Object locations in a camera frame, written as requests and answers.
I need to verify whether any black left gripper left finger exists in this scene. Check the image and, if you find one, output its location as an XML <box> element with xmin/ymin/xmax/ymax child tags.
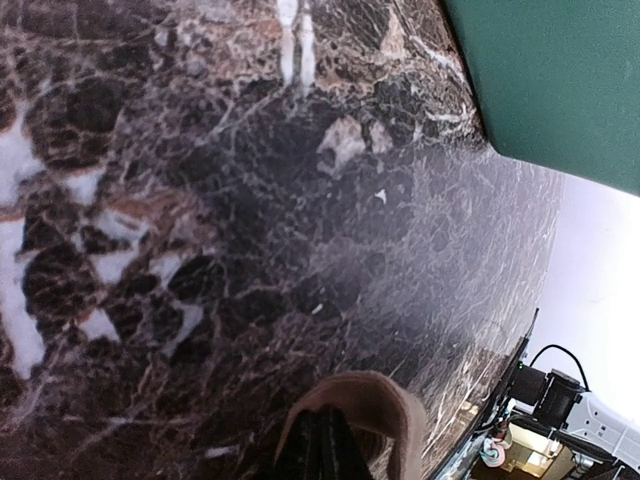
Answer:
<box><xmin>259</xmin><ymin>410</ymin><xmax>321</xmax><ymax>480</ymax></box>

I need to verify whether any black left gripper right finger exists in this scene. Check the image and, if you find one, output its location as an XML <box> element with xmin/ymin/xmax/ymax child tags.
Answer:
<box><xmin>322</xmin><ymin>407</ymin><xmax>373</xmax><ymax>480</ymax></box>

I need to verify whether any brown ribbed sock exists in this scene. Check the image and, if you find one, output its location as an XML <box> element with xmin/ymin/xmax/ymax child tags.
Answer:
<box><xmin>274</xmin><ymin>371</ymin><xmax>427</xmax><ymax>479</ymax></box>

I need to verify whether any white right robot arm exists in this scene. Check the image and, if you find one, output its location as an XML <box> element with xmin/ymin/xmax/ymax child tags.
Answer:
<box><xmin>507</xmin><ymin>339</ymin><xmax>639</xmax><ymax>479</ymax></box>

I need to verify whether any green divided organizer tray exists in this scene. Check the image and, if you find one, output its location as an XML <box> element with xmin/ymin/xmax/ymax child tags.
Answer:
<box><xmin>445</xmin><ymin>0</ymin><xmax>639</xmax><ymax>195</ymax></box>

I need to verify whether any black front table rail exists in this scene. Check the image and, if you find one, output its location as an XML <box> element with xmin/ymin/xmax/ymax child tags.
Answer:
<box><xmin>432</xmin><ymin>307</ymin><xmax>539</xmax><ymax>480</ymax></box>

